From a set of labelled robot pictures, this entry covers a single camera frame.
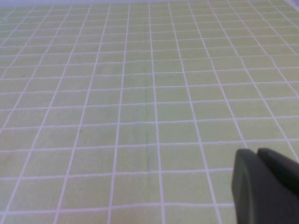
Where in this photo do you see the green checked tablecloth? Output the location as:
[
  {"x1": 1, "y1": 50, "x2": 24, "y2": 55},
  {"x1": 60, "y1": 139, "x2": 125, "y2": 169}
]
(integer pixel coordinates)
[{"x1": 0, "y1": 2, "x2": 299, "y2": 224}]

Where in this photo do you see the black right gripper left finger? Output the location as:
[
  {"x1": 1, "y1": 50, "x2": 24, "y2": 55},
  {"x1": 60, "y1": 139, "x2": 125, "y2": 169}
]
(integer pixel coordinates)
[{"x1": 231, "y1": 148, "x2": 299, "y2": 224}]

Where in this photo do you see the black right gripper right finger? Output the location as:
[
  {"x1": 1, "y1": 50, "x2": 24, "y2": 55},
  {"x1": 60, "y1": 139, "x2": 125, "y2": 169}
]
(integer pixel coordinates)
[{"x1": 256, "y1": 147, "x2": 299, "y2": 187}]

